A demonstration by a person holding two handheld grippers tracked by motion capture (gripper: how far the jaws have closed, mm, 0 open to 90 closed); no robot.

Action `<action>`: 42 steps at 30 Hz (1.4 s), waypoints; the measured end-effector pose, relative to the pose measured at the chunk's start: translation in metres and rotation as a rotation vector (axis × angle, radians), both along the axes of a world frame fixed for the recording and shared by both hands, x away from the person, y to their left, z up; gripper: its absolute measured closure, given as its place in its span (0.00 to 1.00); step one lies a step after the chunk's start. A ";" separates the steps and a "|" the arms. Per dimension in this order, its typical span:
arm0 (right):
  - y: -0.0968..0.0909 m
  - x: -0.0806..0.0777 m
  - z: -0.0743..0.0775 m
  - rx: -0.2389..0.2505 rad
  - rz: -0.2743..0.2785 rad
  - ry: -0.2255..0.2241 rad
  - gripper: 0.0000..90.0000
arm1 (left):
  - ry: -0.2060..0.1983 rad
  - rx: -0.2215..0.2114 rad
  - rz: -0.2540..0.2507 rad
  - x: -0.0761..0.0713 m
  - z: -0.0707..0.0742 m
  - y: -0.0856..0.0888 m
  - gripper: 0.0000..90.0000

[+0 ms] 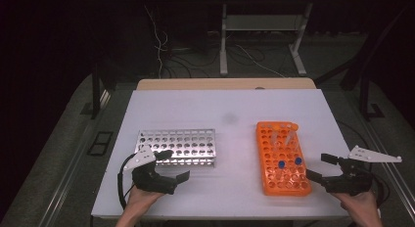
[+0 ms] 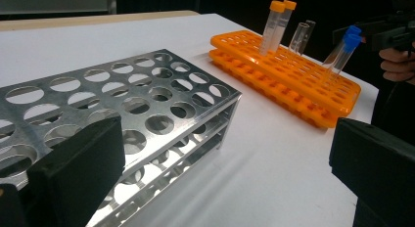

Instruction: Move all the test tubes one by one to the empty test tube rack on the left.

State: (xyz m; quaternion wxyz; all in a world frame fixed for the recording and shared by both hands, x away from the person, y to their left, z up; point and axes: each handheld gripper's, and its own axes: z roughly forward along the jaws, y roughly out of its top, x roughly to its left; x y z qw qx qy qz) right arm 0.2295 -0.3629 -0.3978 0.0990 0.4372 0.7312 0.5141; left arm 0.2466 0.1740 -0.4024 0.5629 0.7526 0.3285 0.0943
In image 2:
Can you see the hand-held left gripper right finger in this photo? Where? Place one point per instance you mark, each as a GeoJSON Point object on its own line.
{"type": "Point", "coordinates": [378, 168]}

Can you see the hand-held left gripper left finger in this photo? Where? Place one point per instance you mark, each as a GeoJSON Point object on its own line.
{"type": "Point", "coordinates": [78, 168]}

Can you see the blue-capped test tube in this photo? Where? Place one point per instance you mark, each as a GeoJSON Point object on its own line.
{"type": "Point", "coordinates": [355, 29]}
{"type": "Point", "coordinates": [350, 42]}

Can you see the clear test tube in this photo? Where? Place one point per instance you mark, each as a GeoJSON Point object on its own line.
{"type": "Point", "coordinates": [298, 37]}
{"type": "Point", "coordinates": [310, 29]}

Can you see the orange-capped test tube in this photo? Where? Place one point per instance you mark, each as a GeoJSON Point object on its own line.
{"type": "Point", "coordinates": [283, 26]}
{"type": "Point", "coordinates": [270, 28]}

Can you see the orange plastic test tube rack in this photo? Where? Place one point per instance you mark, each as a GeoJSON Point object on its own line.
{"type": "Point", "coordinates": [293, 86]}

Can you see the metal test tube rack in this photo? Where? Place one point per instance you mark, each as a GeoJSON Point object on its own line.
{"type": "Point", "coordinates": [205, 108]}

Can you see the white table sheet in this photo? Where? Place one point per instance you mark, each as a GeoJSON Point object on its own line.
{"type": "Point", "coordinates": [261, 161]}

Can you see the wooden table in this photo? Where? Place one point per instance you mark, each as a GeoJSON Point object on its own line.
{"type": "Point", "coordinates": [98, 20]}

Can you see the grey background panel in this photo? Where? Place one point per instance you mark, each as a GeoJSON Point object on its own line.
{"type": "Point", "coordinates": [49, 2]}

